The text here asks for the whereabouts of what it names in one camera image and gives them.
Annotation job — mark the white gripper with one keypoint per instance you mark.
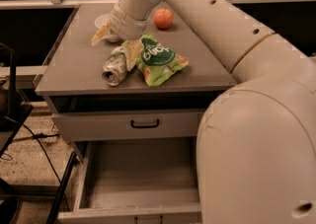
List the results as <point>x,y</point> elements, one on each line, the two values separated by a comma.
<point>125,26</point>

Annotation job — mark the green 7up can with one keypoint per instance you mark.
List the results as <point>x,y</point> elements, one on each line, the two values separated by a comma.
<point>115,67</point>

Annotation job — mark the white bowl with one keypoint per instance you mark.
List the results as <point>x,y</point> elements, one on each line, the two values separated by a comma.
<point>101,20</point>

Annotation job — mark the closed top drawer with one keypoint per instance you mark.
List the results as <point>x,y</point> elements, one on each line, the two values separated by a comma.
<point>95,126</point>

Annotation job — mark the black stand left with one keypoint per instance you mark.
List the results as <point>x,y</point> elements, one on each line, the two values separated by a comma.
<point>10,112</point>

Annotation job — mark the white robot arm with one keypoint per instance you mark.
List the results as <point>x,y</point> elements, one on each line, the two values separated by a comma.
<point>256,143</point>

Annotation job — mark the green chip bag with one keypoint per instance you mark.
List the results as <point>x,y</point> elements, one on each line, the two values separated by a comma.
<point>157,62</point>

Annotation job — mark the red apple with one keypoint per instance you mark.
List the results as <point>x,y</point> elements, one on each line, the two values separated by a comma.
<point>163,18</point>

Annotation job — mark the grey drawer cabinet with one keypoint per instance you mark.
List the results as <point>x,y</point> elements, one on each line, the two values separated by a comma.
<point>73,79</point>

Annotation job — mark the open middle drawer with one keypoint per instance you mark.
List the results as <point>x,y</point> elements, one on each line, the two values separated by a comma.
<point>146,181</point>

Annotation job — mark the black drawer handle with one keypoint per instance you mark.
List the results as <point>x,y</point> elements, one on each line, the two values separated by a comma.
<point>145,124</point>

